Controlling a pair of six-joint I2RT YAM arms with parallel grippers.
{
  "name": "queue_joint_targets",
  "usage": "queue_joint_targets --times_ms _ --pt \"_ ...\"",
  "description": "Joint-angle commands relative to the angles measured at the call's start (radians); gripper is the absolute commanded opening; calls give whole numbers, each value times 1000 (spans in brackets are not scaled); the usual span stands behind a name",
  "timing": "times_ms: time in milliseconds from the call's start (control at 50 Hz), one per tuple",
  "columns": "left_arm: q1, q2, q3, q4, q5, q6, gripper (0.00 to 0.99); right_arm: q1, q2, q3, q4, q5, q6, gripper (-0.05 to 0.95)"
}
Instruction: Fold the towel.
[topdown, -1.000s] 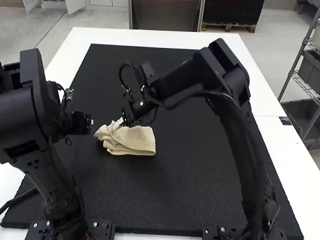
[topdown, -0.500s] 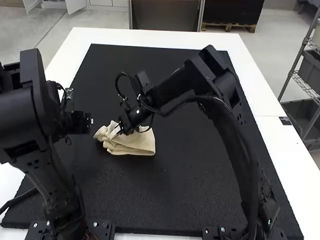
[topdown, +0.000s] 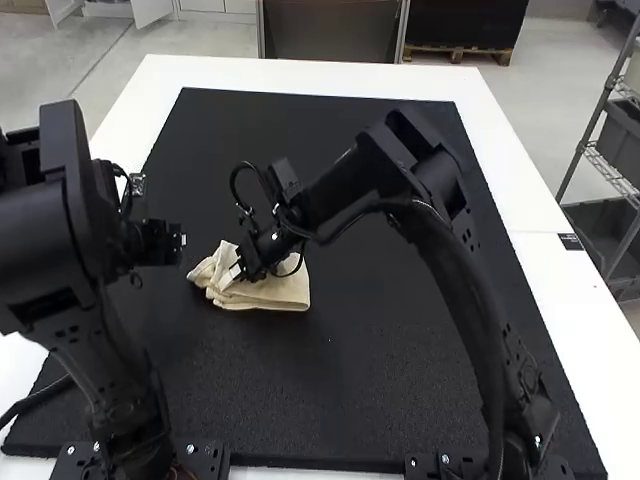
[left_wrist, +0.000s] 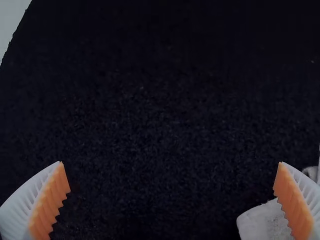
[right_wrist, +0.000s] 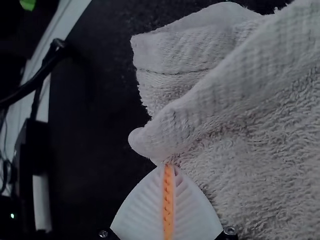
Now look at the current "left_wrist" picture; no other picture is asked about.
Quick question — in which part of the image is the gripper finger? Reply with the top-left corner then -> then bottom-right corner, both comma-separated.
272,161 -> 320,240
0,160 -> 72,240

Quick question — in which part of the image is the pale towel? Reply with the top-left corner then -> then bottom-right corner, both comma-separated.
235,144 -> 320,240

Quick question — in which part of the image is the black mat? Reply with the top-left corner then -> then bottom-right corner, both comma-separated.
0,0 -> 320,240

